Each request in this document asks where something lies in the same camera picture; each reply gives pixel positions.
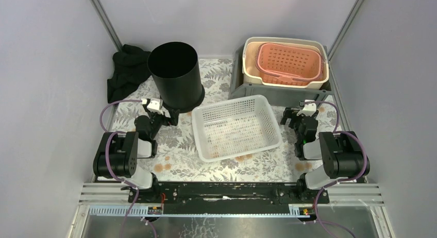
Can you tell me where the grey plastic crate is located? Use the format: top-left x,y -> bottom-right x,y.
228,45 -> 334,107

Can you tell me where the white perforated plastic basket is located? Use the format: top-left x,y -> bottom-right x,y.
192,95 -> 282,162

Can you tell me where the large black cylindrical container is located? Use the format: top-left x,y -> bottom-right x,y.
147,42 -> 205,113

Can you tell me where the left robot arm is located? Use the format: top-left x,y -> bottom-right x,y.
93,99 -> 180,202

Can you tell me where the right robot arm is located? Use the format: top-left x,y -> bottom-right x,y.
280,107 -> 370,203

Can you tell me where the black cloth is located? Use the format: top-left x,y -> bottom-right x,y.
107,44 -> 151,103

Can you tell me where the pink perforated basket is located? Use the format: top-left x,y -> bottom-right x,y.
255,42 -> 328,88

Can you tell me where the cream plastic tub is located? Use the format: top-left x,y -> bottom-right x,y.
243,37 -> 330,89

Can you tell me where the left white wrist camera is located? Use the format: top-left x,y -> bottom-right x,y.
141,98 -> 163,113

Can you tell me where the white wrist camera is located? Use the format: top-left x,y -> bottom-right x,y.
297,99 -> 317,116
141,98 -> 163,113

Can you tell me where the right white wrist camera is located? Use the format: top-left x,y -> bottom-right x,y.
297,99 -> 317,116

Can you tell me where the black mounting base rail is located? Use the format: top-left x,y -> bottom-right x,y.
123,182 -> 330,215

